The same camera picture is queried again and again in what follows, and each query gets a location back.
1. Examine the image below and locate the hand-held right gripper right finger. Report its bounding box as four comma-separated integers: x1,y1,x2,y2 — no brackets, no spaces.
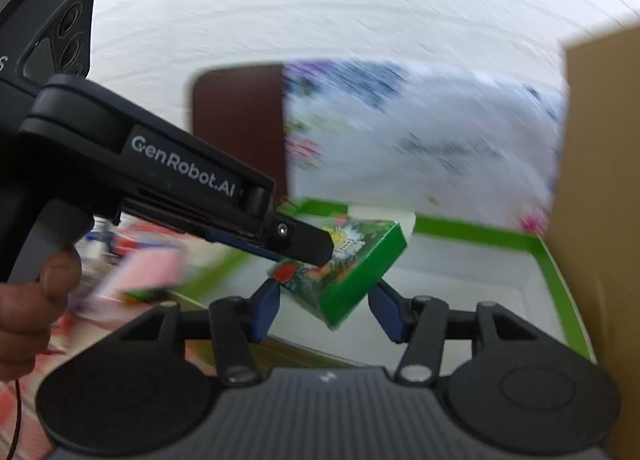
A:
367,279,551,385

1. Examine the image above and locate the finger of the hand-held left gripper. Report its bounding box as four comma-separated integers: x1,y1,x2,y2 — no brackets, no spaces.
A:
202,213,335,266

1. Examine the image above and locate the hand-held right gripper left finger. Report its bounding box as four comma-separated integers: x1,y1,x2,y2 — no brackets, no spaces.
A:
117,279,282,387

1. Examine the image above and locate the small green printed packet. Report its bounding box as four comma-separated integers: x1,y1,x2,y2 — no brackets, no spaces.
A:
267,220,408,332

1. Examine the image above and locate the green cardboard box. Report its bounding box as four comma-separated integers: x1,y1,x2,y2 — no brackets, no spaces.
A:
172,197,598,371

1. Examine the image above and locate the pink and white packet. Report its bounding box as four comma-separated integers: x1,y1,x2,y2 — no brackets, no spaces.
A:
82,245,183,313

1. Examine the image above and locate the person's left hand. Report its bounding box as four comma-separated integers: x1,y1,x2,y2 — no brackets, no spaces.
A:
0,247,83,381

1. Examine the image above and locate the white floral cloth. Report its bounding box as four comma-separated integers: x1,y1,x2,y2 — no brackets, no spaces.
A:
282,58,568,236

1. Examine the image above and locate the brown cardboard sheet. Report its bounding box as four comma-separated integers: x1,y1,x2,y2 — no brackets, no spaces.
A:
547,25,640,460

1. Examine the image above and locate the thin black cable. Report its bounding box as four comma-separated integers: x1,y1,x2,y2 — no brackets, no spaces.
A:
7,379,23,460

